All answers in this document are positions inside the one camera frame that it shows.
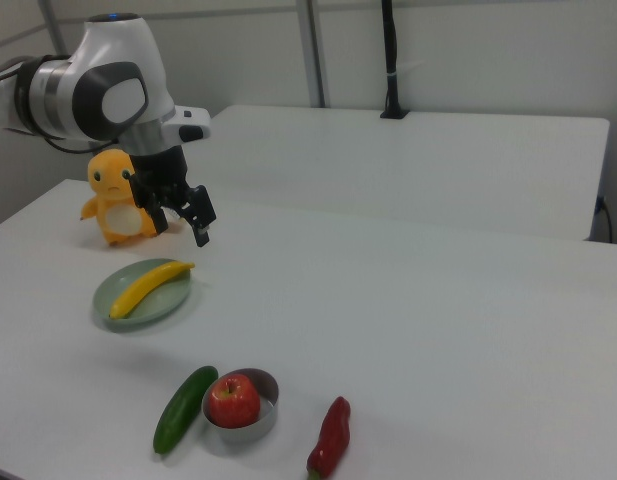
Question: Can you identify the yellow banana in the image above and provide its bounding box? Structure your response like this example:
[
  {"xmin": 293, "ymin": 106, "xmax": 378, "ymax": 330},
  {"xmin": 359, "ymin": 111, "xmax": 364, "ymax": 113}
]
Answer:
[{"xmin": 108, "ymin": 260, "xmax": 196, "ymax": 320}]

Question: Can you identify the black pole stand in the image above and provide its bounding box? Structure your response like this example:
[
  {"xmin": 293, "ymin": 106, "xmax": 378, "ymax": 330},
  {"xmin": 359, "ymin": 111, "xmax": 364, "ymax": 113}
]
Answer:
[{"xmin": 379, "ymin": 0, "xmax": 413, "ymax": 120}]

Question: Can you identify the light green plastic plate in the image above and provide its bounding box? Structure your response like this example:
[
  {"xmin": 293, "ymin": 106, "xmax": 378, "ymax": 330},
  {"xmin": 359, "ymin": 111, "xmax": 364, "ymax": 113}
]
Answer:
[{"xmin": 92, "ymin": 257, "xmax": 193, "ymax": 334}]

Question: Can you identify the white rectangular table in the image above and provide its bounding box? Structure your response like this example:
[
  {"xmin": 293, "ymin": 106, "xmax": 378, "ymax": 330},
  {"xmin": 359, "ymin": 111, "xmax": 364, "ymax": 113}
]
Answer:
[{"xmin": 207, "ymin": 103, "xmax": 612, "ymax": 242}]

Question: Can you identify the round metal bowl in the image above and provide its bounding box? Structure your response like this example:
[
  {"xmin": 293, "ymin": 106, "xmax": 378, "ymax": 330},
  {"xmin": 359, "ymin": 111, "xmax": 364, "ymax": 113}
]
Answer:
[{"xmin": 201, "ymin": 368, "xmax": 280, "ymax": 444}]

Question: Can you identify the grey metal frame post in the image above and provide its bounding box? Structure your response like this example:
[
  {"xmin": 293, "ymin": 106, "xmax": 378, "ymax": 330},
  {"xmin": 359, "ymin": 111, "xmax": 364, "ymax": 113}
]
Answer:
[
  {"xmin": 295, "ymin": 0, "xmax": 332, "ymax": 109},
  {"xmin": 37, "ymin": 0, "xmax": 71, "ymax": 56}
]

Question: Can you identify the red chili pepper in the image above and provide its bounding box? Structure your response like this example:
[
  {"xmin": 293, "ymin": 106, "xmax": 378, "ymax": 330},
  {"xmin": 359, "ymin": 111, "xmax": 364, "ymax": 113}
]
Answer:
[{"xmin": 306, "ymin": 396, "xmax": 352, "ymax": 480}]

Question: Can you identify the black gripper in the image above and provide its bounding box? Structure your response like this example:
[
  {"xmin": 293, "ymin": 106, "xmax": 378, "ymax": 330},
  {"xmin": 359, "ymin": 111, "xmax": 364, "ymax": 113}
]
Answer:
[{"xmin": 126, "ymin": 144, "xmax": 218, "ymax": 248}]

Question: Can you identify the orange plush toy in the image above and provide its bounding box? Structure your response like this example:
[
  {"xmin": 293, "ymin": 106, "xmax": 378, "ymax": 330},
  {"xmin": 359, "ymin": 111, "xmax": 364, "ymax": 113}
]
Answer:
[{"xmin": 79, "ymin": 148, "xmax": 162, "ymax": 248}]

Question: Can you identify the red apple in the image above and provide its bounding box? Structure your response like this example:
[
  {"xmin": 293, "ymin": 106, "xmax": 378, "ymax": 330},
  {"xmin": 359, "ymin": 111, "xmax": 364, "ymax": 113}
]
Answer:
[{"xmin": 208, "ymin": 373, "xmax": 262, "ymax": 429}]

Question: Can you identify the green cucumber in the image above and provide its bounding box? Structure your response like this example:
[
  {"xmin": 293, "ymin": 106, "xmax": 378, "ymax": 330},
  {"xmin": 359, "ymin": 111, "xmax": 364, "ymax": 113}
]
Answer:
[{"xmin": 153, "ymin": 365, "xmax": 220, "ymax": 455}]

